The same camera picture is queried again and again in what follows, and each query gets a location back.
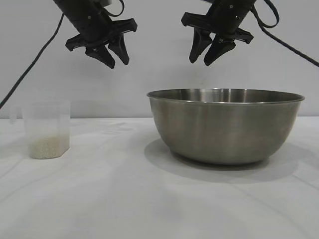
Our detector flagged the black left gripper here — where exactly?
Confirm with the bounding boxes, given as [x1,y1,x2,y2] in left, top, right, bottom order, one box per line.
[52,0,138,69]

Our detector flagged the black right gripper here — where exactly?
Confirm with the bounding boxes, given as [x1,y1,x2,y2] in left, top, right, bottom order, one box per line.
[181,0,256,67]

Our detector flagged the stainless steel mixing bowl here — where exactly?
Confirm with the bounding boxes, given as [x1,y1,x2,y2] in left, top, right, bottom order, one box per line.
[146,88,306,165]

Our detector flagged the clear plastic measuring cup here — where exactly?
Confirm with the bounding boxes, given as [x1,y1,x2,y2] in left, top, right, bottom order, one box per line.
[9,99,71,159]

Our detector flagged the white rice grains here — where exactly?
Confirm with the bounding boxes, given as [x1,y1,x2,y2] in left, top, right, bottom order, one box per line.
[29,134,70,159]

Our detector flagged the thin black wrist cable loop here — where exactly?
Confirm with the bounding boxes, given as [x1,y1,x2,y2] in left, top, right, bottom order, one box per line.
[106,0,125,17]

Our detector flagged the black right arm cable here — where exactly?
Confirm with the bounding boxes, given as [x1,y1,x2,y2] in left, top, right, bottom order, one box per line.
[253,0,319,68]

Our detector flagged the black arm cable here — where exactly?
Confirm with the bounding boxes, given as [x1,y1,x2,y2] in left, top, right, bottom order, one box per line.
[0,12,65,109]
[253,0,319,68]

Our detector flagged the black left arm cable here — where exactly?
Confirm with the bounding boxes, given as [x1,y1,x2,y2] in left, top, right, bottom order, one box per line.
[0,12,65,109]

